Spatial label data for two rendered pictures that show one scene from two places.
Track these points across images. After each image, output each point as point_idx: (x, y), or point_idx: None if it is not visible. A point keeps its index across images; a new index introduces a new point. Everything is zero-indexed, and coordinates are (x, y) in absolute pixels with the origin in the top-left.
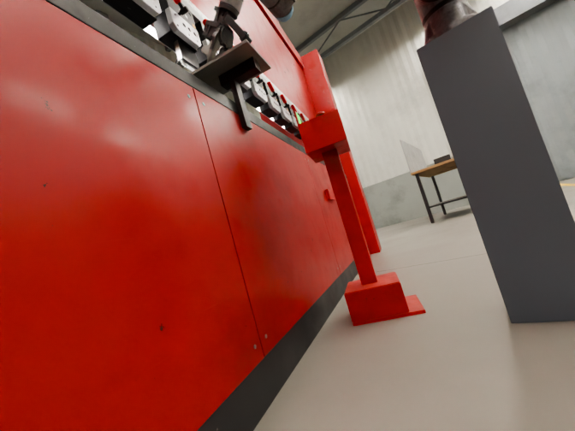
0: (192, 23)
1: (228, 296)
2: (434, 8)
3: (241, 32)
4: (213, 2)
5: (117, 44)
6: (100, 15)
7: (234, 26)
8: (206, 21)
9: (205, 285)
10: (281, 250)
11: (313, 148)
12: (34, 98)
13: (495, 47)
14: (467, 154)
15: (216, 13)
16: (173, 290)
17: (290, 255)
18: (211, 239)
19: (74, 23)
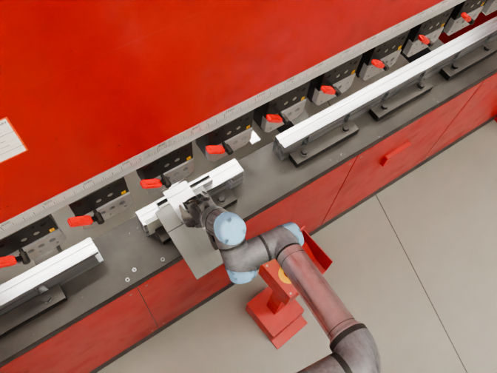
0: (188, 156)
1: (137, 331)
2: None
3: (212, 245)
4: (272, 48)
5: (75, 323)
6: (64, 325)
7: (208, 237)
8: (186, 205)
9: (123, 337)
10: (208, 283)
11: (263, 279)
12: (44, 361)
13: None
14: None
15: (198, 209)
16: (103, 348)
17: (220, 277)
18: (132, 326)
19: (52, 338)
